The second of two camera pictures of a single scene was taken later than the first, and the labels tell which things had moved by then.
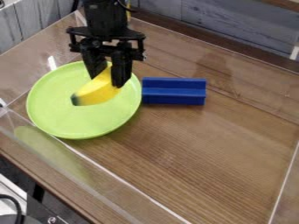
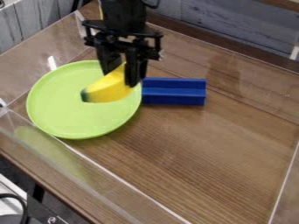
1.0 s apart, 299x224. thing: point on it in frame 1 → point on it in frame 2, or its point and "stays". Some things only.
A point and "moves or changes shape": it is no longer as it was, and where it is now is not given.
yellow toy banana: (97, 89) moves or changes shape
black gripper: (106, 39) → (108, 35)
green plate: (78, 122) stays
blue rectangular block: (173, 90) stays
